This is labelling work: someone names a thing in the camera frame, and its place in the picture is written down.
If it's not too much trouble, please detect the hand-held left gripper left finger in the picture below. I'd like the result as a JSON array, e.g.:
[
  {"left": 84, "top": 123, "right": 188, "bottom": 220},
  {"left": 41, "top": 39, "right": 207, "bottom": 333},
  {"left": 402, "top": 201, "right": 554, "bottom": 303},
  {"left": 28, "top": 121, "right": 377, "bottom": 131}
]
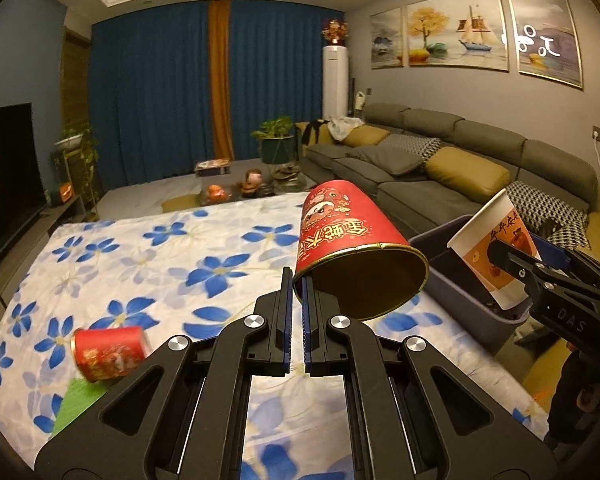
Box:
[{"left": 34, "top": 266, "right": 295, "bottom": 480}]

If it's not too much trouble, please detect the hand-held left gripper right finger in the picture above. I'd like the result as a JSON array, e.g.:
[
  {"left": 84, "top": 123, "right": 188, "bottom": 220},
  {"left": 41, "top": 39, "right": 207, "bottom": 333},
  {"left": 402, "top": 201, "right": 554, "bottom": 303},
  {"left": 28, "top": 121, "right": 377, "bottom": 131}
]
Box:
[{"left": 302, "top": 275, "right": 563, "bottom": 480}]

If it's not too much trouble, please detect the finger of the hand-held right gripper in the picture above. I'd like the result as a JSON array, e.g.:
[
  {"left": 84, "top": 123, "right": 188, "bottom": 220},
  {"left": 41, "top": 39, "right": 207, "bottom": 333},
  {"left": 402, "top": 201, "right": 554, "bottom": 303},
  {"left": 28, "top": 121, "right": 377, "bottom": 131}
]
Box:
[
  {"left": 489, "top": 239, "right": 600, "bottom": 302},
  {"left": 531, "top": 238, "right": 600, "bottom": 287}
]

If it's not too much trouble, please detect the white printed paper cup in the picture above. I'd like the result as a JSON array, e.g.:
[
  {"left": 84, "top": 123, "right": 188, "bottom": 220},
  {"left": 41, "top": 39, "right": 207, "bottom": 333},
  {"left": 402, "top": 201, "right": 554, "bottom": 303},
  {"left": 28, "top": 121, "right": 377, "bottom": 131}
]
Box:
[{"left": 447, "top": 189, "right": 536, "bottom": 311}]

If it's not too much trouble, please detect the grey plastic bin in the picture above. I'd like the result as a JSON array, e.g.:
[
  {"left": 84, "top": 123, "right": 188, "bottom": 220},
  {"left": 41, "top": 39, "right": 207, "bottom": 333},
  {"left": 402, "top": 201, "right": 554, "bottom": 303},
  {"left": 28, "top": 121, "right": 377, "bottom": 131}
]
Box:
[{"left": 409, "top": 214, "right": 536, "bottom": 356}]

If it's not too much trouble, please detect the red printed paper cup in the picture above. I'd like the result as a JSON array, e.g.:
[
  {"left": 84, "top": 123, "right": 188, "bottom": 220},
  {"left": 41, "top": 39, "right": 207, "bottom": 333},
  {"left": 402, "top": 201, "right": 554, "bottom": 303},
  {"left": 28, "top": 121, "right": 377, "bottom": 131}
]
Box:
[
  {"left": 71, "top": 326, "right": 151, "bottom": 385},
  {"left": 292, "top": 178, "right": 429, "bottom": 321}
]

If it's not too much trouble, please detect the green knitted cloth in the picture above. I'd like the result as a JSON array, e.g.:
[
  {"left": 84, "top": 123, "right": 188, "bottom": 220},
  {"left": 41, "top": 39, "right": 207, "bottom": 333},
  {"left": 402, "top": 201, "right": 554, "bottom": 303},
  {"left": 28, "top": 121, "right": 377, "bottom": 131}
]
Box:
[{"left": 52, "top": 377, "right": 108, "bottom": 436}]

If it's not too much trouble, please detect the houndstooth patterned cushion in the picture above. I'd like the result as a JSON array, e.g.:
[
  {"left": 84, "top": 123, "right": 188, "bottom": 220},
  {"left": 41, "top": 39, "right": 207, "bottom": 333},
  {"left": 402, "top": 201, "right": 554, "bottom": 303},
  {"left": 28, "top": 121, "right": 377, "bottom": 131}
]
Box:
[
  {"left": 380, "top": 132, "right": 442, "bottom": 162},
  {"left": 505, "top": 180, "right": 592, "bottom": 251}
]

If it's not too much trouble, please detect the large yellow cushion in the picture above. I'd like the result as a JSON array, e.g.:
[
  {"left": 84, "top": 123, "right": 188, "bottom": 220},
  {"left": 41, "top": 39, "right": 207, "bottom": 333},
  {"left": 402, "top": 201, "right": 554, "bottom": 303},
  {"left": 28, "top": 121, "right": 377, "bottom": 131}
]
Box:
[{"left": 424, "top": 152, "right": 512, "bottom": 198}]

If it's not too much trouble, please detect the blue floral blanket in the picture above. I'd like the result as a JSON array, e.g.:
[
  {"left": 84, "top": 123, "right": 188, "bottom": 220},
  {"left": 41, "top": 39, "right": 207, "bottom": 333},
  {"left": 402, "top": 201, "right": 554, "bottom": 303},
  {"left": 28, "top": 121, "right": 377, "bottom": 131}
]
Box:
[{"left": 0, "top": 191, "right": 551, "bottom": 480}]

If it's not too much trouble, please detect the grey sectional sofa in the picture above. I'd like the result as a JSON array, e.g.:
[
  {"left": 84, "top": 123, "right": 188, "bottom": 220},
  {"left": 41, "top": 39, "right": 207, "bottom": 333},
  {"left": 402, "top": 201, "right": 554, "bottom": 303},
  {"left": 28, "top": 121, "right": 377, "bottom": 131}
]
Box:
[{"left": 295, "top": 102, "right": 600, "bottom": 281}]

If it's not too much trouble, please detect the dark tea set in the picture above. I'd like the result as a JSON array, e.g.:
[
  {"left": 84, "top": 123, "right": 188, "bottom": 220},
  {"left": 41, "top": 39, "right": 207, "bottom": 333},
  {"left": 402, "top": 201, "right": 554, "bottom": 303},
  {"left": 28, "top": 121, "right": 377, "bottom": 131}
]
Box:
[{"left": 271, "top": 162, "right": 306, "bottom": 193}]

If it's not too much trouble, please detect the round-headed ceramic figurine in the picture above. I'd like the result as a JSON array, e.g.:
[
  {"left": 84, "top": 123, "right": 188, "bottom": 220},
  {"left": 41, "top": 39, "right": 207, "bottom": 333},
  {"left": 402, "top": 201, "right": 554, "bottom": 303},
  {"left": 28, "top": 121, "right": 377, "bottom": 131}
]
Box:
[{"left": 237, "top": 169, "right": 266, "bottom": 196}]

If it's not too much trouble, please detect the dark coffee table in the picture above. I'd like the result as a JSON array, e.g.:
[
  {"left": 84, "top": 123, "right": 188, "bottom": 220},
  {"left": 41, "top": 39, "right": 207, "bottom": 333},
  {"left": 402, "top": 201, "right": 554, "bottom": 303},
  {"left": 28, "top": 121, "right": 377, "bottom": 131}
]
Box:
[{"left": 160, "top": 170, "right": 321, "bottom": 211}]

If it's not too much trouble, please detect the dark grey cushion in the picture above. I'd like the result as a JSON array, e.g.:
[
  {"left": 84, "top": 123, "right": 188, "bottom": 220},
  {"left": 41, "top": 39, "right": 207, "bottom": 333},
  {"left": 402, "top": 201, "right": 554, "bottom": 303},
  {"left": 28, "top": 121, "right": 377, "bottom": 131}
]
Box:
[{"left": 345, "top": 146, "right": 426, "bottom": 177}]

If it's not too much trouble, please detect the printed flat box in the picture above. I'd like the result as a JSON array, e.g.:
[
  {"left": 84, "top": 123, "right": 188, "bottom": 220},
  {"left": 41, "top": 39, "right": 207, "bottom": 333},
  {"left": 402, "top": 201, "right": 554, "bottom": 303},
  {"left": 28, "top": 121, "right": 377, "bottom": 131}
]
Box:
[{"left": 195, "top": 160, "right": 232, "bottom": 178}]

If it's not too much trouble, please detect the potted plant in dark pot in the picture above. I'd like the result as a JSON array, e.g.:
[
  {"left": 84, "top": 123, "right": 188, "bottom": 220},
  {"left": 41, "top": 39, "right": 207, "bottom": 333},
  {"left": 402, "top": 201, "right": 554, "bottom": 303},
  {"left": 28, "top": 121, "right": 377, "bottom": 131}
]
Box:
[{"left": 251, "top": 116, "right": 301, "bottom": 166}]

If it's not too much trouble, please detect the black cloth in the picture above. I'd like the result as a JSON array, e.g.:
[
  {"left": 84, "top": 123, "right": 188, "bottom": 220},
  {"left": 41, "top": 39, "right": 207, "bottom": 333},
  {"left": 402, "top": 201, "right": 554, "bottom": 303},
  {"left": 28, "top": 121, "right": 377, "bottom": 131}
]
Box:
[{"left": 300, "top": 120, "right": 331, "bottom": 147}]

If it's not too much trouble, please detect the small yellow cushion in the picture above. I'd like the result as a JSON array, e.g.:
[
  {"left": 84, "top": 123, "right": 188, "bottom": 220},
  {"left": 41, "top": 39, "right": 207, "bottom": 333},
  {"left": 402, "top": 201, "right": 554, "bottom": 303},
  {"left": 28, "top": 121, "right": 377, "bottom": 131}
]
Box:
[{"left": 342, "top": 125, "right": 391, "bottom": 148}]

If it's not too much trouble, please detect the white cloth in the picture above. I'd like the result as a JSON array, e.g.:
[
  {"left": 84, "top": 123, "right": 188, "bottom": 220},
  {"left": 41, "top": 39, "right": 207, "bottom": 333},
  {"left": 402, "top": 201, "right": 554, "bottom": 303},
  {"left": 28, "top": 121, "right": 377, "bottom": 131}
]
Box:
[{"left": 327, "top": 116, "right": 366, "bottom": 140}]

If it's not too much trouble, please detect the purple sky painting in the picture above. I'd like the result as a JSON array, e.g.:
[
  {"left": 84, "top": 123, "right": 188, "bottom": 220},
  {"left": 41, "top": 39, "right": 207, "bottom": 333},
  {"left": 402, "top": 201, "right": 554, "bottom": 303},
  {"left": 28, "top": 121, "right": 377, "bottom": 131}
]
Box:
[{"left": 506, "top": 0, "right": 585, "bottom": 91}]

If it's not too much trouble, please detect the sailboat and tree painting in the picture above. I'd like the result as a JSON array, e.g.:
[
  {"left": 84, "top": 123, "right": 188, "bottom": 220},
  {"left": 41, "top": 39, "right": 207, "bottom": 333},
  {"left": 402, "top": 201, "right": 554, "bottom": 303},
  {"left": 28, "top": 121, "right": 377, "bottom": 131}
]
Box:
[{"left": 404, "top": 0, "right": 510, "bottom": 75}]

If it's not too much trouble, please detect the white tower air conditioner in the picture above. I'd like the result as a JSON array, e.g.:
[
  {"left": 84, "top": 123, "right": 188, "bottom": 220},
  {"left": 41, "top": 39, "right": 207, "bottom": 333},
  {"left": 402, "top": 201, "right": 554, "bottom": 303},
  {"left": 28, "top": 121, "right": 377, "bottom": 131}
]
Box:
[{"left": 321, "top": 45, "right": 351, "bottom": 120}]

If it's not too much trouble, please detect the grey television cabinet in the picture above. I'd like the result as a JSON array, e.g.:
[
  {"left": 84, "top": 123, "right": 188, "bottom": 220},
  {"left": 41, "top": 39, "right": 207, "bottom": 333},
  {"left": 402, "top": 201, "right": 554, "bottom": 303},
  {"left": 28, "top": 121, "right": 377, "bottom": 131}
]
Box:
[{"left": 0, "top": 192, "right": 88, "bottom": 321}]

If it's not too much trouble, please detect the orange curtain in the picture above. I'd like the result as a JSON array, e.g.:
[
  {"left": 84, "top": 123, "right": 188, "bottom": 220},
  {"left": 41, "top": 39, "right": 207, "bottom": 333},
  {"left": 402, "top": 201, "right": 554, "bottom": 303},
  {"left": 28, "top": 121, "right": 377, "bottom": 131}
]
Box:
[{"left": 207, "top": 0, "right": 236, "bottom": 161}]

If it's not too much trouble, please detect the blue curtain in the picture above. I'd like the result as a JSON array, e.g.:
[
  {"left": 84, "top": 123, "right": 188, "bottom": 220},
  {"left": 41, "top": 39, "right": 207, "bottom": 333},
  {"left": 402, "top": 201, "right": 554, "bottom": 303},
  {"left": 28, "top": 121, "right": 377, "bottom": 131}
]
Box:
[
  {"left": 227, "top": 0, "right": 348, "bottom": 163},
  {"left": 87, "top": 0, "right": 216, "bottom": 191}
]

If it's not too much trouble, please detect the small grey landscape painting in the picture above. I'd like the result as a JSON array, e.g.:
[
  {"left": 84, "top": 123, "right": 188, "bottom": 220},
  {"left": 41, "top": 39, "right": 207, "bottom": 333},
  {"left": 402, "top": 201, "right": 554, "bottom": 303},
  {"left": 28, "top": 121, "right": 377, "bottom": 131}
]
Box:
[{"left": 369, "top": 6, "right": 406, "bottom": 70}]

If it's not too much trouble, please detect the gold plant stand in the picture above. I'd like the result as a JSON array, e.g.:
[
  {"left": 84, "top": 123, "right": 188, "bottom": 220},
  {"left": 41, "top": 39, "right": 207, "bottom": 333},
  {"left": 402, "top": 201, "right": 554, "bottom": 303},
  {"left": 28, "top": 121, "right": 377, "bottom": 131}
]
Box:
[{"left": 55, "top": 150, "right": 88, "bottom": 196}]

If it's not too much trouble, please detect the trailing plant in white pot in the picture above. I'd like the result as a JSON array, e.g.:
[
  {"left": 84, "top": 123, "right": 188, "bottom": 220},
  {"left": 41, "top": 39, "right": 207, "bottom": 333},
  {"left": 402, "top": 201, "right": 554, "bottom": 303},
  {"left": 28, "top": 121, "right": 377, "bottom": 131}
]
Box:
[{"left": 54, "top": 127, "right": 101, "bottom": 211}]

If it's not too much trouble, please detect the artificial flower bouquet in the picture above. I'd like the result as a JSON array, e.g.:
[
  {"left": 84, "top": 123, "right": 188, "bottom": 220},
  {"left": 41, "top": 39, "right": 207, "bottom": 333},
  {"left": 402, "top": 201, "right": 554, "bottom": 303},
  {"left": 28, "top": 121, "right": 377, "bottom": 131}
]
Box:
[{"left": 321, "top": 19, "right": 350, "bottom": 47}]

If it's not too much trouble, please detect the black television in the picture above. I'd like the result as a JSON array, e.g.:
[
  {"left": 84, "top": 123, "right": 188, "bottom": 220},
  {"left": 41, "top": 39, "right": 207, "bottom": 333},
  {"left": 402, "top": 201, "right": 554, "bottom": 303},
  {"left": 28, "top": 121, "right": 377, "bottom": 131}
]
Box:
[{"left": 0, "top": 102, "right": 48, "bottom": 281}]

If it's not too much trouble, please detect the wooden door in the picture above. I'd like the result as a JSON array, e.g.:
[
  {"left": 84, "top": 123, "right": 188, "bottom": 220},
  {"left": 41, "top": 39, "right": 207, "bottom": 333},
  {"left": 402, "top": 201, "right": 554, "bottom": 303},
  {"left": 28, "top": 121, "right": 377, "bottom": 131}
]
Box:
[{"left": 62, "top": 30, "right": 93, "bottom": 131}]

